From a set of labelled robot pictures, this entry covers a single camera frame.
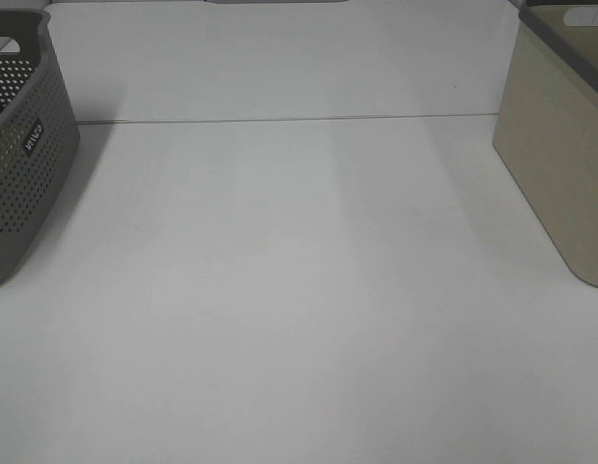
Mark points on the beige plastic storage bin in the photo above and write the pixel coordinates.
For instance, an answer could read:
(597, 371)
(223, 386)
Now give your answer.
(546, 133)

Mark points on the grey perforated plastic basket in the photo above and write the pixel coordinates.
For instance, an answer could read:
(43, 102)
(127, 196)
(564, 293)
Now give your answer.
(32, 88)

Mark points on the black label on basket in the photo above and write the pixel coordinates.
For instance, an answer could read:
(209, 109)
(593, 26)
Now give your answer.
(32, 138)

